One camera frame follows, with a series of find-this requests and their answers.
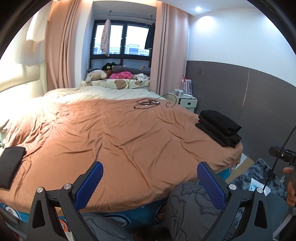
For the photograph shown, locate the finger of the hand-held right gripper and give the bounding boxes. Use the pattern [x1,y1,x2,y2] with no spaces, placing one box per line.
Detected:
[269,146,296,161]

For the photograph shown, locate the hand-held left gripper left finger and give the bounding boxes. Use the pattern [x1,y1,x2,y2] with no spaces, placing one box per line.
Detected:
[27,161,104,241]

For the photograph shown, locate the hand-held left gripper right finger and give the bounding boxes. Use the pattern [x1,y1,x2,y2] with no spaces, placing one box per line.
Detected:
[196,161,273,241]

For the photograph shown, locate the black pants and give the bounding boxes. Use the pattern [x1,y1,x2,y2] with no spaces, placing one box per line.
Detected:
[198,110,242,136]

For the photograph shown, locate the person's right hand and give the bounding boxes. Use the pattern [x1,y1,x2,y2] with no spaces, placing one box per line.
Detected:
[283,167,296,207]

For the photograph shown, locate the dark shaggy rug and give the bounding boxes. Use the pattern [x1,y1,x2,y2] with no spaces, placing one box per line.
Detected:
[225,158,289,209]

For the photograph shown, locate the person's right leg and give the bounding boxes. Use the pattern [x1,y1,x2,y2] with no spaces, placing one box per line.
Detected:
[165,182,232,241]

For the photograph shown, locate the person's leg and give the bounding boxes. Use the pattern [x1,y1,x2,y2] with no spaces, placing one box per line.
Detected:
[81,213,139,241]
[165,182,232,241]

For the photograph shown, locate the flat cardboard sheet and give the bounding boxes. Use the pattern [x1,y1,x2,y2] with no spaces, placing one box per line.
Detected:
[225,155,252,183]

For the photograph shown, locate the white and blue bag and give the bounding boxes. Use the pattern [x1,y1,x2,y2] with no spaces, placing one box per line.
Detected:
[248,177,271,196]

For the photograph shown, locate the folded black garment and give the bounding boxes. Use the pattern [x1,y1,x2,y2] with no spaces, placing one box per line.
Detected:
[0,146,26,189]
[195,123,242,148]

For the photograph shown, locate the person's left leg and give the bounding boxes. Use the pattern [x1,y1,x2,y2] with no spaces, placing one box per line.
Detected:
[81,213,139,241]

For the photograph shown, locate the blue cartoon bed sheet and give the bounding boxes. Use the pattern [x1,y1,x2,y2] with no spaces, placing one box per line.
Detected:
[0,162,242,230]

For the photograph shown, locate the bed with orange blanket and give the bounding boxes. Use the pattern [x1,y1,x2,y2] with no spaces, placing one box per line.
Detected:
[0,98,243,208]

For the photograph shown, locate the white nightstand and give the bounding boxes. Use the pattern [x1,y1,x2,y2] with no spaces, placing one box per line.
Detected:
[170,91,198,113]

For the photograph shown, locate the cream duvet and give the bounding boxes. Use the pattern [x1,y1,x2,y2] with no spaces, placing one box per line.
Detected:
[44,86,167,103]

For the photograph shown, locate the white power strip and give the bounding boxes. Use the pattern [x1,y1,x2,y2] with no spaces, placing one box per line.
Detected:
[176,89,193,98]

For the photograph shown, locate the striped gift bag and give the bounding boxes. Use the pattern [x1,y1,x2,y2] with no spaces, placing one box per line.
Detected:
[181,75,192,94]

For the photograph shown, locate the pile of plush toys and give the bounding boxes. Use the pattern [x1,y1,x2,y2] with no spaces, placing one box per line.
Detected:
[81,78,151,90]

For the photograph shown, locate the beige plush toy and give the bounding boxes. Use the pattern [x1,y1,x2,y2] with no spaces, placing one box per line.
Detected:
[85,70,108,83]

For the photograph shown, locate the pink plush toy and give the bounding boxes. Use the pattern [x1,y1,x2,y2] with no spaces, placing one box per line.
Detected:
[109,71,134,80]

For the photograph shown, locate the spotted white plush toy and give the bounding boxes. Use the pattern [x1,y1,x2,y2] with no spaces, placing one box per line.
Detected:
[133,74,150,84]

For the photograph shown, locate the grey plush toy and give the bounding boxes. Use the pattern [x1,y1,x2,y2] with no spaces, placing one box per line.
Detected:
[111,65,152,75]

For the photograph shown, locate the white padded headboard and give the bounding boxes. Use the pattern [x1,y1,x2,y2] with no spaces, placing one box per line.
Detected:
[0,62,48,130]

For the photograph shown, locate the pink curtain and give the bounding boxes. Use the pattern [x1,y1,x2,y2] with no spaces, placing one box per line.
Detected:
[150,1,189,93]
[45,0,93,88]

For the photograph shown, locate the hanging floral garment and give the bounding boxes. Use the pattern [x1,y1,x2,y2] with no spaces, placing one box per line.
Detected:
[100,19,111,57]

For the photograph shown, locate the black framed window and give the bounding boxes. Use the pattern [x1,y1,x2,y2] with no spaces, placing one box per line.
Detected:
[89,20,155,70]

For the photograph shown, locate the hanging black garment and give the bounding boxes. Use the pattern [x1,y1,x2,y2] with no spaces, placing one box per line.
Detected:
[144,22,155,49]

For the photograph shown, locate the white hanging cloth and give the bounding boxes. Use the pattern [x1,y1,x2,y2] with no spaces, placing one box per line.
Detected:
[25,17,48,44]

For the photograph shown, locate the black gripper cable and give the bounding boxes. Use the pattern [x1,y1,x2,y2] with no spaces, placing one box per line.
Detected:
[263,126,296,189]

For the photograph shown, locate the tangled black cable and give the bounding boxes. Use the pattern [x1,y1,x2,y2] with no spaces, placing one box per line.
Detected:
[134,98,161,109]

